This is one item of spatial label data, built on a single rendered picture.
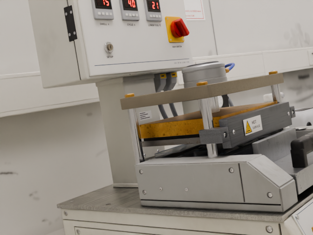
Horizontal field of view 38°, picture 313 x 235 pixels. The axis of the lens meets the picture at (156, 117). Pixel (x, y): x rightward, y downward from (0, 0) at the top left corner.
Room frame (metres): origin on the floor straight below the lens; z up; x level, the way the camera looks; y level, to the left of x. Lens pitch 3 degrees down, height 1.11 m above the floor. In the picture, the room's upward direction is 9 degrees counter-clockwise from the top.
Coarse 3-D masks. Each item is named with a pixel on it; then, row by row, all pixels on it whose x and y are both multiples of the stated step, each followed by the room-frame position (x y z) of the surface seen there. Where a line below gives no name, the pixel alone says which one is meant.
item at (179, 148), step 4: (188, 144) 0.86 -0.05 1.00; (192, 144) 0.85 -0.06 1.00; (196, 144) 0.84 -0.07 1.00; (200, 144) 0.83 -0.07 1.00; (172, 148) 0.83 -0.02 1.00; (176, 148) 0.82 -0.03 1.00; (180, 148) 0.81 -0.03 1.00; (184, 148) 0.80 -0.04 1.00; (188, 148) 0.80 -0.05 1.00; (160, 152) 0.80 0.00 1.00; (164, 152) 0.79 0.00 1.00; (168, 152) 0.78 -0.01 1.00; (172, 152) 0.77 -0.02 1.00
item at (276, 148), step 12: (288, 132) 0.78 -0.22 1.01; (252, 144) 0.69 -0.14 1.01; (264, 144) 0.70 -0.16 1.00; (276, 144) 0.74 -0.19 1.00; (288, 144) 0.77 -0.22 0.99; (276, 156) 0.73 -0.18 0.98; (288, 156) 0.75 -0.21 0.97; (312, 156) 0.72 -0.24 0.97; (288, 168) 0.66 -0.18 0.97; (300, 168) 0.64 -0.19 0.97; (312, 168) 0.66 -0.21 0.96; (300, 180) 0.62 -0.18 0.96; (312, 180) 0.66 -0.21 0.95; (300, 192) 0.62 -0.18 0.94
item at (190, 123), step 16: (192, 112) 0.92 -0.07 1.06; (224, 112) 0.76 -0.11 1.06; (240, 112) 0.74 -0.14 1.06; (144, 128) 0.79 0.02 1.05; (160, 128) 0.77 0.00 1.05; (176, 128) 0.75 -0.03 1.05; (192, 128) 0.73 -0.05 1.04; (144, 144) 0.80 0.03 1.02; (160, 144) 0.77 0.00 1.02; (176, 144) 0.75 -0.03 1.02
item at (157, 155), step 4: (192, 148) 0.80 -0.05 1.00; (196, 148) 0.80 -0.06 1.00; (200, 148) 0.81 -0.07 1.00; (176, 152) 0.77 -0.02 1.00; (180, 152) 0.77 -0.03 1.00; (184, 152) 0.78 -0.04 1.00; (188, 152) 0.79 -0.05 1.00; (192, 152) 0.79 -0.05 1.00; (156, 156) 0.79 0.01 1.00; (160, 156) 0.79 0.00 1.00; (164, 156) 0.78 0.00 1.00; (168, 156) 0.78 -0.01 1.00; (172, 156) 0.77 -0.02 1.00; (176, 156) 0.77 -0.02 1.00; (180, 156) 0.77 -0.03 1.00
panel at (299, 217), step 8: (312, 200) 0.64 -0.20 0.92; (304, 208) 0.61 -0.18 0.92; (312, 208) 0.62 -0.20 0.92; (296, 216) 0.58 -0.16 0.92; (304, 216) 0.60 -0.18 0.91; (312, 216) 0.61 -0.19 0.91; (296, 224) 0.58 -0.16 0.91; (304, 224) 0.59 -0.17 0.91; (312, 224) 0.60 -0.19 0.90; (304, 232) 0.58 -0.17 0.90; (312, 232) 0.59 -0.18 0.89
